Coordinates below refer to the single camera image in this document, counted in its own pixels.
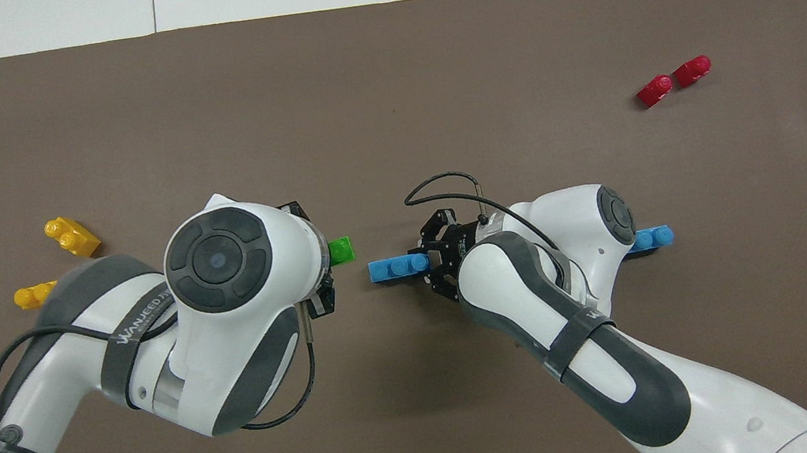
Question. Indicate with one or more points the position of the blue three-stud block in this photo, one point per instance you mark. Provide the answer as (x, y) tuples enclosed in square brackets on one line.
[(397, 268), (654, 238)]

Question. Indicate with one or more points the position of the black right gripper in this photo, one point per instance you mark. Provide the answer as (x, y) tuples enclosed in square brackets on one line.
[(461, 238)]

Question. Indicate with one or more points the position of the brown table mat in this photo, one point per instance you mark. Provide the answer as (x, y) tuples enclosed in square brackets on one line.
[(357, 108)]

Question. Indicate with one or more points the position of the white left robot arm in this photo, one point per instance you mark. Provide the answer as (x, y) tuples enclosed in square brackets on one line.
[(229, 320)]

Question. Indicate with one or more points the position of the yellow two-stud block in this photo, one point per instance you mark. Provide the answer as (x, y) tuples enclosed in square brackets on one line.
[(73, 237), (31, 296)]

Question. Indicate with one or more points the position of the green two-stud block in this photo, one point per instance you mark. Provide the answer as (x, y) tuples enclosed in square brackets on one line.
[(342, 251)]

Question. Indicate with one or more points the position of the red one-stud block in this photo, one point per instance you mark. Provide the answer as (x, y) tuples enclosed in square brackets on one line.
[(692, 71), (655, 91)]

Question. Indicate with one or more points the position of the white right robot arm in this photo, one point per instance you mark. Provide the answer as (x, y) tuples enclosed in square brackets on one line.
[(576, 297)]

